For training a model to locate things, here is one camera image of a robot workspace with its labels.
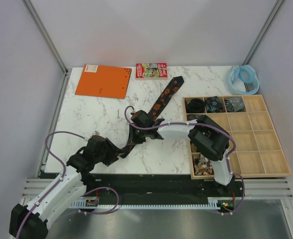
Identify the red green book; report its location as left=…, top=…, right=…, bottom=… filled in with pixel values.
left=135, top=63, right=168, bottom=80

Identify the white cable duct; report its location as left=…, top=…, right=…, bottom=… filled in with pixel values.
left=68, top=198, right=234, bottom=210

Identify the rolled dark teal tie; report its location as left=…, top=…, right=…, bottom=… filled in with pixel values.
left=186, top=98, right=205, bottom=114

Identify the rolled dark speckled tie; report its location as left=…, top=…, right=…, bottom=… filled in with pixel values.
left=187, top=114, right=206, bottom=120

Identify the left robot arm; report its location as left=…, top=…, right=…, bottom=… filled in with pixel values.
left=9, top=135, right=120, bottom=239

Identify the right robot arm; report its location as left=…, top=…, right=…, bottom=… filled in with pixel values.
left=105, top=110, right=233, bottom=196

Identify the orange board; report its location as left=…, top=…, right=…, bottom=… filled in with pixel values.
left=75, top=64, right=132, bottom=99

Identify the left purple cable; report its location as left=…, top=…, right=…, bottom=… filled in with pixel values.
left=15, top=130, right=119, bottom=239

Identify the black orange floral tie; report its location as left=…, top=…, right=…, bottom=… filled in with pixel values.
left=119, top=76, right=184, bottom=158

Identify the rolled blue floral tie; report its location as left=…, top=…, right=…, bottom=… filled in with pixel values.
left=204, top=96, right=225, bottom=113

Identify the rolled multicolour patterned tie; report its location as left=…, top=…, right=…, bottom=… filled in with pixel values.
left=192, top=153, right=213, bottom=176

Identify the purple cable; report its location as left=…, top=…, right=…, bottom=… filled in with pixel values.
left=15, top=130, right=119, bottom=239
left=124, top=105, right=246, bottom=216

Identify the light blue headband device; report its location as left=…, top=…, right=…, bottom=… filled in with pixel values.
left=224, top=65, right=260, bottom=95

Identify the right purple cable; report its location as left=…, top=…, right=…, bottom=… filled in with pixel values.
left=124, top=105, right=246, bottom=216

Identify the wooden compartment tray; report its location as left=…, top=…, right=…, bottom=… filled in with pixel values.
left=182, top=95, right=291, bottom=178

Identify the rolled grey paisley tie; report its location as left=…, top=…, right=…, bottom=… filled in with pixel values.
left=224, top=97, right=245, bottom=113

